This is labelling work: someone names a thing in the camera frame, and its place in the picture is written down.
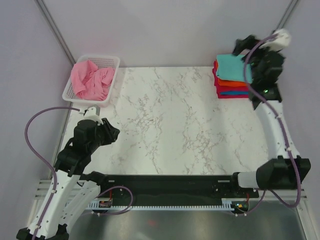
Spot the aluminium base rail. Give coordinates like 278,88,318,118
35,180,297,202

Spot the left aluminium frame post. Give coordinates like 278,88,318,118
34,0,76,65

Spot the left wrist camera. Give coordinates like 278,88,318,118
79,105,103,125

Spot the blue folded t shirt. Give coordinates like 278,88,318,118
219,91,249,96

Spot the white slotted cable duct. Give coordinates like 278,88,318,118
86,199,249,211

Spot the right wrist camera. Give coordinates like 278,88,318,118
264,28,292,51

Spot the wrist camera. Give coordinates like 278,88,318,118
79,105,103,125
264,28,292,51

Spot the bottom magenta folded t shirt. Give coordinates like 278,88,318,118
217,93,249,99

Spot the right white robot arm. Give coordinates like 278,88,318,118
229,29,311,197

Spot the orange folded t shirt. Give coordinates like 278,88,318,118
213,60,247,88

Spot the pink t shirt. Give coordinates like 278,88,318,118
70,60,116,101

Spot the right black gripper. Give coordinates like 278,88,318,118
233,34,280,84

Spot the teal t shirt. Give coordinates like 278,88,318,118
216,54,245,83

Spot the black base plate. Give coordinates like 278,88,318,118
84,173,261,207

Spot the right aluminium frame post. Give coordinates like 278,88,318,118
275,0,301,30

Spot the aluminium frame post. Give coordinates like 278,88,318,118
275,0,301,30
34,0,76,65

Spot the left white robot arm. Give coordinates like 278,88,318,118
16,118,120,240

